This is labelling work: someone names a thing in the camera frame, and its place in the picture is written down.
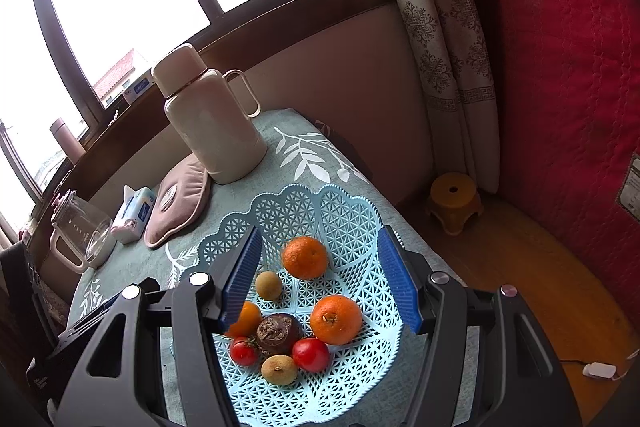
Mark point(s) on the brown mangosteen in basket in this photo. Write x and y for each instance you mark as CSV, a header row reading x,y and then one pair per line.
x,y
278,333

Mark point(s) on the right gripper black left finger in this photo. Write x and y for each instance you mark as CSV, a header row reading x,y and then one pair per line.
x,y
117,380

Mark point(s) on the pink hot water pad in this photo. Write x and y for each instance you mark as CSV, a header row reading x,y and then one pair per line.
x,y
182,197

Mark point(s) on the yellow plastic stool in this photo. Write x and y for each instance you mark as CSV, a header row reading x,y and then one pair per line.
x,y
453,200

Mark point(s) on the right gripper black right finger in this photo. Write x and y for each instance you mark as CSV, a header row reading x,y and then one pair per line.
x,y
519,380

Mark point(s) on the glass kettle white handle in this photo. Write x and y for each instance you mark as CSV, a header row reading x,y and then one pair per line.
x,y
82,234

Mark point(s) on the large orange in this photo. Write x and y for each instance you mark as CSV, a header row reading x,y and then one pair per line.
x,y
336,320

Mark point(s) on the light blue plastic basket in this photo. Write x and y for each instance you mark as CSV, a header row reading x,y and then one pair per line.
x,y
348,227

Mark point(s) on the red quilted fabric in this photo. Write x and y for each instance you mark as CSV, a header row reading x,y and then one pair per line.
x,y
567,79

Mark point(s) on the green leaf-print tablecloth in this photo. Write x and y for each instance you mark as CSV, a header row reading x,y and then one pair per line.
x,y
298,153

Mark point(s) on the white power adapter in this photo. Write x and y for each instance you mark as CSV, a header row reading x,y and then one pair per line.
x,y
599,370

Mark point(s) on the small tangerine with stem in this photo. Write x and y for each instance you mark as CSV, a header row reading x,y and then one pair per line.
x,y
248,321

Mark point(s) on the pink tumbler on windowsill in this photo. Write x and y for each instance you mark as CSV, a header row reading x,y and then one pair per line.
x,y
70,145

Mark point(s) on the red tomato fruit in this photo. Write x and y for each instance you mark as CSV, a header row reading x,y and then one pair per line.
x,y
311,355

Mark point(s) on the tissue pack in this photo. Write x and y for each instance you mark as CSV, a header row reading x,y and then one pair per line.
x,y
133,215

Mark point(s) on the small red cherry tomato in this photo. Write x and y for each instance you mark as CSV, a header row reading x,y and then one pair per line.
x,y
243,351

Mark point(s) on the tangerine in basket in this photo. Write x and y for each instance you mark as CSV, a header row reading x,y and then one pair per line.
x,y
305,258

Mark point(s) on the white box on windowsill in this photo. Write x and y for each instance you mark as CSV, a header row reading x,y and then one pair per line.
x,y
137,88

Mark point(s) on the small brown longan fruit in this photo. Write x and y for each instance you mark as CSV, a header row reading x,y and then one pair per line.
x,y
279,370

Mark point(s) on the cream thermos flask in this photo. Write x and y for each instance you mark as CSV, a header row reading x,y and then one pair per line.
x,y
201,106

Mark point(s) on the right patterned curtain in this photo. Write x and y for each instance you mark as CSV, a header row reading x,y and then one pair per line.
x,y
449,47

